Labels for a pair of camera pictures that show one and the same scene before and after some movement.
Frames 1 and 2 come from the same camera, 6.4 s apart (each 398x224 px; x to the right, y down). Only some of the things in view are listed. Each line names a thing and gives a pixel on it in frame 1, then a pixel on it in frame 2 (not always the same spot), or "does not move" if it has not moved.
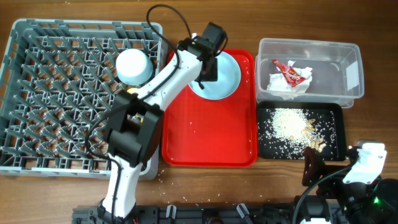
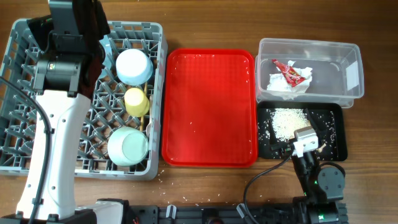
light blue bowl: [134, 67] does not move
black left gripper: [212, 77] to [41, 29]
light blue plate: [228, 79] to [107, 45]
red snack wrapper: [291, 75] does not move
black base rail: [204, 213] does not move
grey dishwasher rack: [60, 79] does not move
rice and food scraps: [286, 133] does not move
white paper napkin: [278, 82] does not move
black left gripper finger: [314, 167] to [305, 139]
